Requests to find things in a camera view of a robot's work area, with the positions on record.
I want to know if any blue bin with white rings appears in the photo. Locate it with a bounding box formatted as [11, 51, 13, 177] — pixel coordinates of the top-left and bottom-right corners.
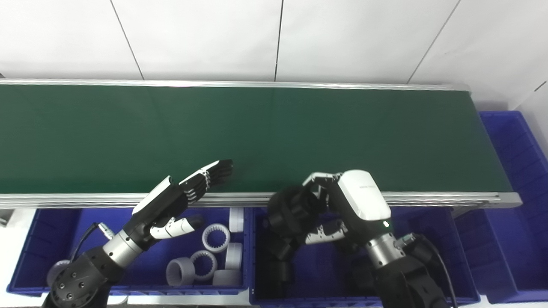
[6, 207, 251, 296]

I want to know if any empty blue plastic bin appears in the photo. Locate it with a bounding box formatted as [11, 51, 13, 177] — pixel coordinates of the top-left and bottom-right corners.
[454, 110, 548, 304]

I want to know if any blue bin with black parts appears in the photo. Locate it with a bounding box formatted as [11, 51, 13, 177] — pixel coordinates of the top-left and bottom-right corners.
[248, 207, 481, 307]

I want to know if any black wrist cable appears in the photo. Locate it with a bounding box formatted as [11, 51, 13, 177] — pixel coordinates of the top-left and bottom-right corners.
[71, 221, 116, 262]
[394, 233, 459, 308]

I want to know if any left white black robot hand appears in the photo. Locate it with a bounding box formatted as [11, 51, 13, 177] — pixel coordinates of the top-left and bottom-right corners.
[122, 159, 234, 251]

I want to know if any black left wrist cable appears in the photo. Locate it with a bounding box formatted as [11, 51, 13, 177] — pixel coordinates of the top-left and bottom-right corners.
[71, 221, 116, 262]

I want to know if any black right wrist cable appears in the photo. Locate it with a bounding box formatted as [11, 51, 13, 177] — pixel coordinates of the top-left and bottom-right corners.
[394, 233, 459, 308]

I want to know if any white toothed ring part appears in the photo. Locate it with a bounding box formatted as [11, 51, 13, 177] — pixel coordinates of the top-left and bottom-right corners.
[229, 207, 244, 233]
[213, 269, 241, 287]
[46, 260, 71, 286]
[225, 242, 243, 270]
[202, 223, 231, 253]
[191, 250, 218, 281]
[166, 257, 196, 286]

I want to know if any green conveyor belt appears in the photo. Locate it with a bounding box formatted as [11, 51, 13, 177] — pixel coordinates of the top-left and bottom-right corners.
[0, 78, 523, 211]
[0, 84, 512, 194]

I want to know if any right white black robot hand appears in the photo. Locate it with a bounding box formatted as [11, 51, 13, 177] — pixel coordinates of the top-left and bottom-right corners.
[302, 170, 394, 253]

